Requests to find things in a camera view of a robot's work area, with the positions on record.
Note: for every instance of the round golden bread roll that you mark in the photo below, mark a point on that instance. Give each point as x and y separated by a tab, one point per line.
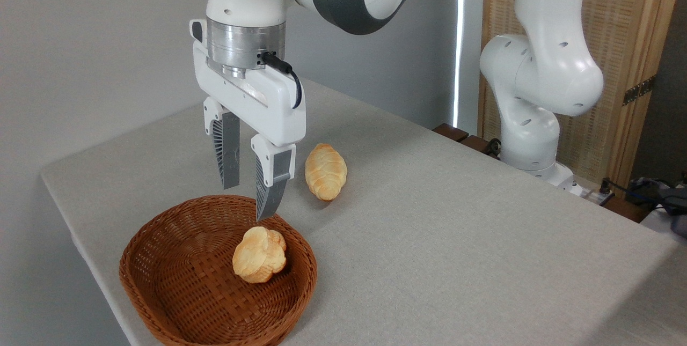
258	256

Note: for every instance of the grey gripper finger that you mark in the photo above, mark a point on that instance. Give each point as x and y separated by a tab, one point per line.
272	185
229	147

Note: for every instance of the dark grey bag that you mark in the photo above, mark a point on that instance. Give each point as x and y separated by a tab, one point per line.
677	209

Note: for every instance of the brown woven wicker basket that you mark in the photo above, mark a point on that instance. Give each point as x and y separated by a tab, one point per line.
188	292

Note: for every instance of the rattan wooden folding screen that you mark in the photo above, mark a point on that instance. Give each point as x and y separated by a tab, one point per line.
628	19

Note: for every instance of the white power strip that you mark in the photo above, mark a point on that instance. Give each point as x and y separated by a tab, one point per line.
587	192

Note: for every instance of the braided golden bread loaf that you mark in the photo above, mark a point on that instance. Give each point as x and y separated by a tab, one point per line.
325	172

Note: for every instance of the dark metal screen hinge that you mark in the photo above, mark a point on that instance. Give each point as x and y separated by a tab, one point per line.
638	90

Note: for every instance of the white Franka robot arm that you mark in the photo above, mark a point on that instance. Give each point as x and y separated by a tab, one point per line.
542	72

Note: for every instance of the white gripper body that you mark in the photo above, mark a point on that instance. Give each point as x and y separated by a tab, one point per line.
268	104

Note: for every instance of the dark brown wooden block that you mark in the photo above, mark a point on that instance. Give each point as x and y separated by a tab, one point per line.
628	210
476	143
451	132

